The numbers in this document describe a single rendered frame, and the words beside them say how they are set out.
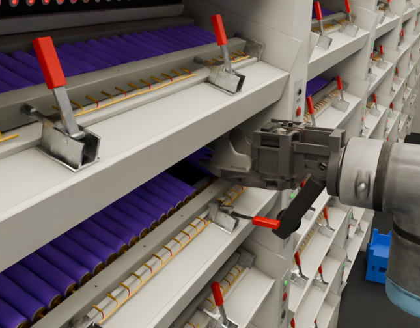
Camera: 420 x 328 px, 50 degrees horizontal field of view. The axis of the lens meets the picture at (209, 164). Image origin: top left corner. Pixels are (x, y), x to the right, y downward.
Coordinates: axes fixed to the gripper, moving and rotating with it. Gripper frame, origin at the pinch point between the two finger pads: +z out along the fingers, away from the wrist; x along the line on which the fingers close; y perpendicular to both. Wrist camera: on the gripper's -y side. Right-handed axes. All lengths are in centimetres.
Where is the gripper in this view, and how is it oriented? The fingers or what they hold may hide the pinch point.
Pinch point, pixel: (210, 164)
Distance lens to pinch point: 69.8
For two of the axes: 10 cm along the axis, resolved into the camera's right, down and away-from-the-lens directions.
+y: -0.3, -9.3, -3.6
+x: -4.7, 3.3, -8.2
